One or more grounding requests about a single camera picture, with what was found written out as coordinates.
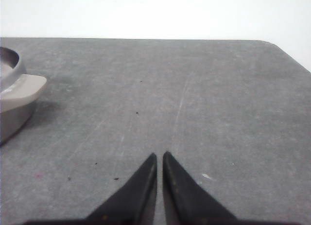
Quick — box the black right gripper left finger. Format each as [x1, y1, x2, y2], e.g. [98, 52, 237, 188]
[84, 153, 157, 225]

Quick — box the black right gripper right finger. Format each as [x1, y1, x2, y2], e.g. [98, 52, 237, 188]
[163, 152, 238, 225]

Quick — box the stainless steel pot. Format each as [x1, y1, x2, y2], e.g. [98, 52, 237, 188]
[0, 47, 47, 144]

